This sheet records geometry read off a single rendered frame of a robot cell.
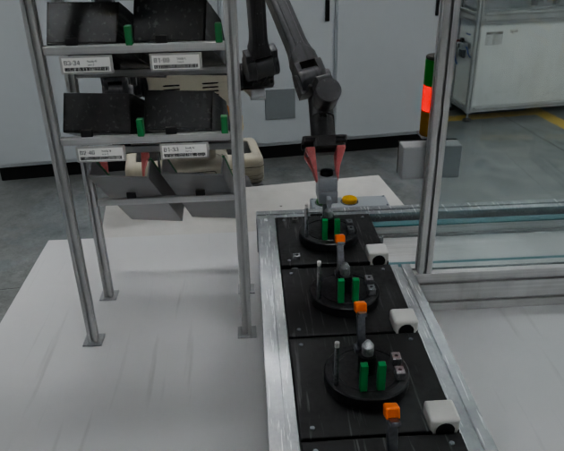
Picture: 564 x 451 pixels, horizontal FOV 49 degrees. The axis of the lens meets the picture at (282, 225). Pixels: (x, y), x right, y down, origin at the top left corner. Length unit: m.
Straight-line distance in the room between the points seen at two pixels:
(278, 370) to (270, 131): 3.57
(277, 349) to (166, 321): 0.34
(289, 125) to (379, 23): 0.95
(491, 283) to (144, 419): 0.78
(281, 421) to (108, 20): 0.73
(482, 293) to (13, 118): 3.68
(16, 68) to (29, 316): 3.11
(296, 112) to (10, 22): 1.97
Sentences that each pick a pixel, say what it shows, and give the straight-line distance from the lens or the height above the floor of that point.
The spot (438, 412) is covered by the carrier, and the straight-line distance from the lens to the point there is 1.00.
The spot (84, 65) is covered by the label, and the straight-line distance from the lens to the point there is 1.12.
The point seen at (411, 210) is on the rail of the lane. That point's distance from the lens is 1.65.
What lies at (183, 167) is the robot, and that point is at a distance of 2.14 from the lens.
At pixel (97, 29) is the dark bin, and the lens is 1.16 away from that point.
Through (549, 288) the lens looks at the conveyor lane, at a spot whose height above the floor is 0.91.
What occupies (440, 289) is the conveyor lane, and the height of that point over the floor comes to 0.92.
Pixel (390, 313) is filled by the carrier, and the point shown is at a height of 0.99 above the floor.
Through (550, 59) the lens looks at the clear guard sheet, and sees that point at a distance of 1.29.
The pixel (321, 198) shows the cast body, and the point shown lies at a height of 1.08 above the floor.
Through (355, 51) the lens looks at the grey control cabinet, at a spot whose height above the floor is 0.76.
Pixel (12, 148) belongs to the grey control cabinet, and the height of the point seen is 0.24.
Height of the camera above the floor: 1.67
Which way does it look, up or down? 27 degrees down
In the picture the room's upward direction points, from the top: 1 degrees counter-clockwise
